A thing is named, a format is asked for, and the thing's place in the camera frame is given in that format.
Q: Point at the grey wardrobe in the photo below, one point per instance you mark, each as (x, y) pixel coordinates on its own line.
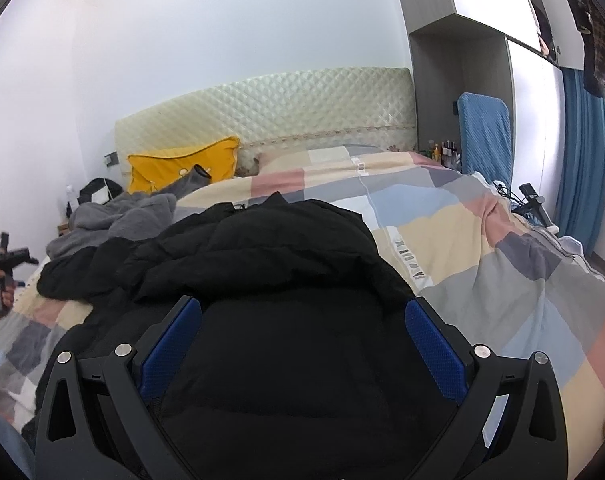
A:
(462, 60)

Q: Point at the blue curtain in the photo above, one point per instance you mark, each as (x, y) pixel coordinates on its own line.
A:
(577, 160)

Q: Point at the black wall socket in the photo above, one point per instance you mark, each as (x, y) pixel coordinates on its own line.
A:
(112, 159)

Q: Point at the cream quilted headboard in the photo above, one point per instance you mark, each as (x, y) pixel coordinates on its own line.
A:
(282, 110)

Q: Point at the black puffer jacket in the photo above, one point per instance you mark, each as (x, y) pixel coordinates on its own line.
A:
(282, 260)

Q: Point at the yellow pillow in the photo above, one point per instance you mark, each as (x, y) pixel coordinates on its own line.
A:
(180, 167)

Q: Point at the group of small bottles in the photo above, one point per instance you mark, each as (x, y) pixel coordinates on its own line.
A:
(445, 152)

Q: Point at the blue padded chair back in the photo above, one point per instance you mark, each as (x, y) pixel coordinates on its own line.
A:
(485, 135)

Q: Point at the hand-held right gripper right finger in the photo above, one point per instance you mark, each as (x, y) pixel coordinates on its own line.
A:
(435, 352)

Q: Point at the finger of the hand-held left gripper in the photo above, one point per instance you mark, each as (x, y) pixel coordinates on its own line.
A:
(26, 256)

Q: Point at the black and white bag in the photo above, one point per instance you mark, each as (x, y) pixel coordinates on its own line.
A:
(96, 192)

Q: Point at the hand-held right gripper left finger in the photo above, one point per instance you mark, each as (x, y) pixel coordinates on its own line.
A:
(167, 355)

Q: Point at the checkered pastel blanket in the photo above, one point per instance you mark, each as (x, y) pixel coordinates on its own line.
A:
(457, 220)

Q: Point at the grey hoodie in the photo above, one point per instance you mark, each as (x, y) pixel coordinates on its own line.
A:
(107, 220)

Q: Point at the black stand device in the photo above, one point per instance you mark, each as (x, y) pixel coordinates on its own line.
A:
(532, 202)

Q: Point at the wooden nightstand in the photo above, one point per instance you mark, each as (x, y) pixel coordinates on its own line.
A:
(64, 227)

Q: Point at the dark grey sock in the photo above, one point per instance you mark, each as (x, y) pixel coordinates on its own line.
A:
(190, 180)

